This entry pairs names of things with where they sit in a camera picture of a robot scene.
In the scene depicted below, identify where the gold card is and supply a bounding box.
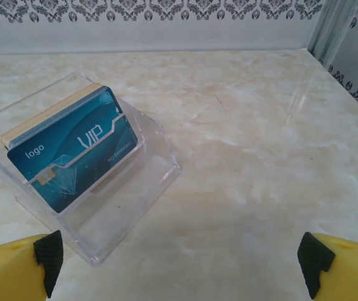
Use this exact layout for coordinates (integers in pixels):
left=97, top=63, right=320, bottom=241
left=0, top=83, right=102, bottom=148

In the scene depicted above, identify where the aluminium frame post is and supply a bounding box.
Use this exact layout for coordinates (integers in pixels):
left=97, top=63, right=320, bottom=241
left=308, top=0, right=358, bottom=68

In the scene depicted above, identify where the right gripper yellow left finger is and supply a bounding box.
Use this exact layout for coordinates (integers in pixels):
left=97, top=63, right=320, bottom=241
left=0, top=230, right=63, bottom=301

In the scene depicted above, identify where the clear acrylic card stand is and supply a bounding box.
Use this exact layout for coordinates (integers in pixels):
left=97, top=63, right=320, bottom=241
left=0, top=71, right=182, bottom=267

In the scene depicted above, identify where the grey patterned card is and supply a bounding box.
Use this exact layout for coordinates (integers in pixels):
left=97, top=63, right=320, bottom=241
left=8, top=86, right=112, bottom=152

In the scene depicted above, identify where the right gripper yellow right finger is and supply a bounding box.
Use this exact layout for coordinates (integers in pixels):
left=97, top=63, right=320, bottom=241
left=297, top=231, right=358, bottom=301

